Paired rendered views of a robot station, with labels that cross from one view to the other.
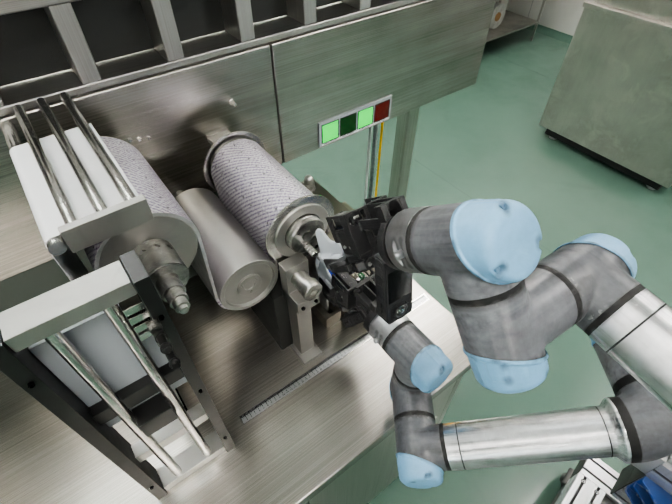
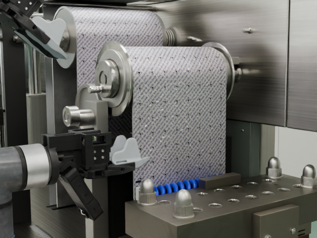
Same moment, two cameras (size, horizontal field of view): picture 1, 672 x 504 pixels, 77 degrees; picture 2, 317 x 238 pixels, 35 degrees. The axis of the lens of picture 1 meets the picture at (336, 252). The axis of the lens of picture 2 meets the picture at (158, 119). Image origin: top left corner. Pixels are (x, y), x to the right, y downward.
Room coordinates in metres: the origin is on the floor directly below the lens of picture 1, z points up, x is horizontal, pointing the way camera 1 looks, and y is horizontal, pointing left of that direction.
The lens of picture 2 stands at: (0.69, -0.93, 1.30)
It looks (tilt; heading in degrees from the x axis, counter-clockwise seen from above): 7 degrees down; 92
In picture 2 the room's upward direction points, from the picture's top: straight up
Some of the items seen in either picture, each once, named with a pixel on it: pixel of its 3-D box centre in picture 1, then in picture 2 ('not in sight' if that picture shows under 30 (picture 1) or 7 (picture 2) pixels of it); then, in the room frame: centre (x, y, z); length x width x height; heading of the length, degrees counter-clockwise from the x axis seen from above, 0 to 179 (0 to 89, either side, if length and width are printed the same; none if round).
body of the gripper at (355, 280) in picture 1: (362, 296); (76, 156); (0.51, -0.05, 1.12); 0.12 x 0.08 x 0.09; 37
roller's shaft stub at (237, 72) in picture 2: not in sight; (224, 74); (0.80, 0.24, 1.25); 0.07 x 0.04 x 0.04; 37
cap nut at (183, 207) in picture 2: not in sight; (183, 202); (0.70, -0.11, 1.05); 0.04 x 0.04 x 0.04
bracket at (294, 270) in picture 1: (303, 314); (89, 175); (0.51, 0.07, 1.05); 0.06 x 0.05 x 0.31; 37
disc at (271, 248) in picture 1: (301, 229); (112, 78); (0.56, 0.06, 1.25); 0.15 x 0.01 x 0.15; 127
